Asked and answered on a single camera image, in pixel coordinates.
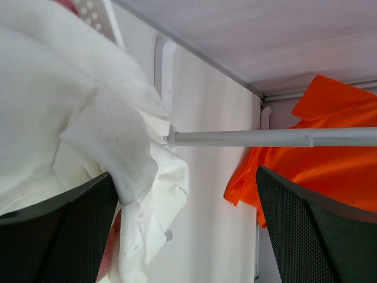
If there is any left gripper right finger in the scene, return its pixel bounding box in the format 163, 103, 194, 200
256, 166, 376, 282

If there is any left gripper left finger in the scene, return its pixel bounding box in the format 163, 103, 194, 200
1, 173, 118, 282

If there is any orange t shirt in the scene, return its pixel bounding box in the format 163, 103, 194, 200
224, 75, 376, 228

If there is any white t shirt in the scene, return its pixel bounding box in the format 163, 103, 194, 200
1, 1, 189, 282

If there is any pink t shirt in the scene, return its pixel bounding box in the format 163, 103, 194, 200
56, 0, 80, 16

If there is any metal clothes rack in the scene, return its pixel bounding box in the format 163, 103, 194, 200
154, 34, 377, 154

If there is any white plastic basket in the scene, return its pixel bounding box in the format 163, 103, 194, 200
73, 0, 124, 49

